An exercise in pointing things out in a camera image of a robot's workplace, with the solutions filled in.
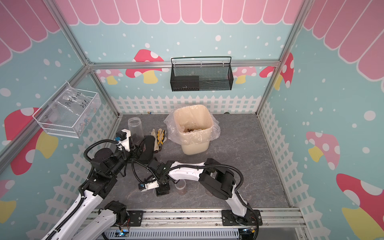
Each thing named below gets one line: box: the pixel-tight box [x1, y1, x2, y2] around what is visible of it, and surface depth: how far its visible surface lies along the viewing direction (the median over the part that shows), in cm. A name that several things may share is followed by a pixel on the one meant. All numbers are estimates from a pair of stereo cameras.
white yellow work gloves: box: [150, 128, 167, 154], surface depth 105 cm
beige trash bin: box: [173, 104, 214, 156], surface depth 90 cm
